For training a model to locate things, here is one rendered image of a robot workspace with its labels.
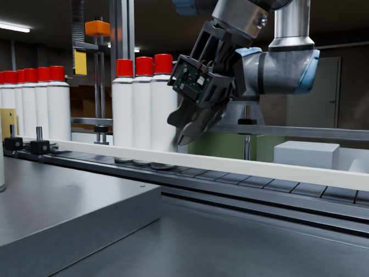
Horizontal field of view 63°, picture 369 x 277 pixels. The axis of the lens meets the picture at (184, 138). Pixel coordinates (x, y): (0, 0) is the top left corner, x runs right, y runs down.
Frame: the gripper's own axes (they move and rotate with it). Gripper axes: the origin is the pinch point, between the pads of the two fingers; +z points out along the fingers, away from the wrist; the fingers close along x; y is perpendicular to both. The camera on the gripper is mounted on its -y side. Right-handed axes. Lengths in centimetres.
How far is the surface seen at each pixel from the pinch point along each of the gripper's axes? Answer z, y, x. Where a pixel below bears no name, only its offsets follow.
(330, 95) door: 21, -842, -88
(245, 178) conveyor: -1.3, 1.2, 13.4
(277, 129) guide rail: -9.8, -2.8, 12.7
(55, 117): 14.5, 2.8, -31.2
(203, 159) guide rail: -1.3, 4.8, 7.1
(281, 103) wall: 104, -856, -191
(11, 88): 18, 2, -52
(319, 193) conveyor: -7.0, 3.3, 23.2
